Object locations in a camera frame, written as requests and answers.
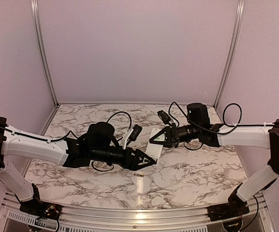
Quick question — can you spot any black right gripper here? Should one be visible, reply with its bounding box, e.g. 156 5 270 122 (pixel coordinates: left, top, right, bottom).
149 122 201 148

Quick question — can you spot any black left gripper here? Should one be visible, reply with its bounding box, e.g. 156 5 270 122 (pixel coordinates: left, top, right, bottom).
91 145 156 171

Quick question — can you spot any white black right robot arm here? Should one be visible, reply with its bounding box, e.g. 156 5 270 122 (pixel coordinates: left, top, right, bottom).
149 103 279 217

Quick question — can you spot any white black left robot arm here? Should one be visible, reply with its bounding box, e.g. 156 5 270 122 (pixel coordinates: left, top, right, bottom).
0 117 156 215

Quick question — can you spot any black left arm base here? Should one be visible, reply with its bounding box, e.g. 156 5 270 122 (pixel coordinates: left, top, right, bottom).
20 184 62 220

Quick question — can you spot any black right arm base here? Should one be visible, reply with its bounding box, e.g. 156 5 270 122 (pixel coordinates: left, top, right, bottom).
207 185 250 221

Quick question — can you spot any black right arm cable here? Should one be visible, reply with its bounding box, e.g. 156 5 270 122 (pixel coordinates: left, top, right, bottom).
168 101 275 150

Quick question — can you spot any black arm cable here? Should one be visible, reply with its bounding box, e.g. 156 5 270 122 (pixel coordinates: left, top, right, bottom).
168 101 275 150
105 111 133 131

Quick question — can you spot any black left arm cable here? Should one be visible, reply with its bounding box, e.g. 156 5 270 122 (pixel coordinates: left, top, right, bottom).
105 111 133 131

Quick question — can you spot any aluminium right corner post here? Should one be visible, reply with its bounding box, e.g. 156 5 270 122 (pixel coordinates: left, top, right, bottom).
213 0 245 108

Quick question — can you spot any aluminium corner post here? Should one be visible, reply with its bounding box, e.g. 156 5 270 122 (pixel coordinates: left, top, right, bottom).
213 0 245 108
31 0 59 108

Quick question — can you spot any aluminium left corner post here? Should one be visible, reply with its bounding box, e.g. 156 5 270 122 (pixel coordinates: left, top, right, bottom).
31 0 59 108

